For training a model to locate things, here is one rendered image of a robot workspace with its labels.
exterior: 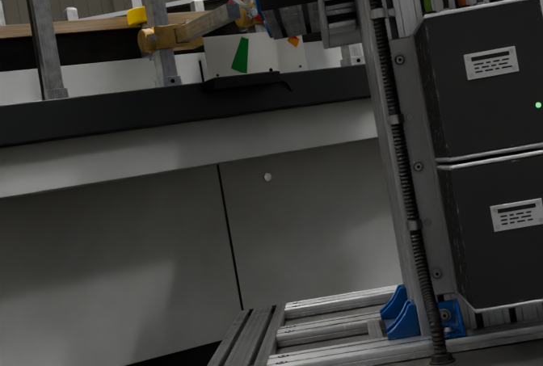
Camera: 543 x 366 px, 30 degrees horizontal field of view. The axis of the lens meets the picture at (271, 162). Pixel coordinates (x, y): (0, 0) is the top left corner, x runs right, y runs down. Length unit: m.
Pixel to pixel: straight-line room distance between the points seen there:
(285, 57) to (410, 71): 1.02
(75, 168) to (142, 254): 0.35
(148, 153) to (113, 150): 0.08
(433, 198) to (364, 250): 1.34
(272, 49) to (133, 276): 0.62
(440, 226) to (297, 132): 1.05
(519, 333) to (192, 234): 1.24
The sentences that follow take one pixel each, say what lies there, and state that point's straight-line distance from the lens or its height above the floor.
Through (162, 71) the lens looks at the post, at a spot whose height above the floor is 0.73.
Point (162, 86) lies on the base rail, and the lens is 2.19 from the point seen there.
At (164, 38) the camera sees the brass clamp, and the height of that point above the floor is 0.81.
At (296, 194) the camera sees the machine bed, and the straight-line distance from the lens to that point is 2.59.
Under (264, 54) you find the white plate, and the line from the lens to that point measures 2.33.
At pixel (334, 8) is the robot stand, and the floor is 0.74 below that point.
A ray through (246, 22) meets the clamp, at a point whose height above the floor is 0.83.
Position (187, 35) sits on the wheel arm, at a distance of 2.18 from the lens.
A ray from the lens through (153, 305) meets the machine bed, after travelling 2.40.
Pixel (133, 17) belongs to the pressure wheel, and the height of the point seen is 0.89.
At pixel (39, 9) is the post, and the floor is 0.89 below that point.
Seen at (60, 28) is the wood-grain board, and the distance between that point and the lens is 2.37.
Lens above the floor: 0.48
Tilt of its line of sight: 1 degrees up
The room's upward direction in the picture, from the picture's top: 10 degrees counter-clockwise
